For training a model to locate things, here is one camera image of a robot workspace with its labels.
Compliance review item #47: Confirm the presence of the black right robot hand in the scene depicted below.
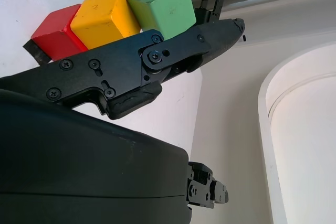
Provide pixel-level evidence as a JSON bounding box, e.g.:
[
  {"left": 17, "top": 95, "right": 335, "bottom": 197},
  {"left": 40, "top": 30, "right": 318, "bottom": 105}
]
[{"left": 0, "top": 18, "right": 246, "bottom": 224}]

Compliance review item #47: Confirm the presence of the red wooden block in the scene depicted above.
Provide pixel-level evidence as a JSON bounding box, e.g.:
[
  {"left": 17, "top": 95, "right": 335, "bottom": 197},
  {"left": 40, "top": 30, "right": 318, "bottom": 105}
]
[{"left": 30, "top": 3, "right": 89, "bottom": 63}]

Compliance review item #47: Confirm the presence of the white rounded furniture panel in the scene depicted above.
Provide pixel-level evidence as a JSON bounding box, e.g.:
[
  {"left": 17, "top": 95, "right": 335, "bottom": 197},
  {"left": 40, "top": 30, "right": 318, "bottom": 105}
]
[{"left": 257, "top": 43, "right": 336, "bottom": 224}]

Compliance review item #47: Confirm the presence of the green wooden block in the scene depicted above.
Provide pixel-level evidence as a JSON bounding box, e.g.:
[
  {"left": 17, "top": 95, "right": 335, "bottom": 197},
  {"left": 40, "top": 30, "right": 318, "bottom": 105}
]
[{"left": 125, "top": 0, "right": 197, "bottom": 41}]

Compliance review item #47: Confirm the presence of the yellow wooden block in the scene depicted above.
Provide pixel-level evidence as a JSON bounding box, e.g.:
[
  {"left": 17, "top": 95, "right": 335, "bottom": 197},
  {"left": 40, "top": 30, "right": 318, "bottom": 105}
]
[{"left": 70, "top": 0, "right": 141, "bottom": 50}]

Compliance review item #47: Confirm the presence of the black tape strip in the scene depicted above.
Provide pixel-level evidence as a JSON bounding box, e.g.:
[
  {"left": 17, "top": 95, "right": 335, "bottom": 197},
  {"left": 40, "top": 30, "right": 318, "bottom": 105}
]
[{"left": 22, "top": 39, "right": 53, "bottom": 66}]

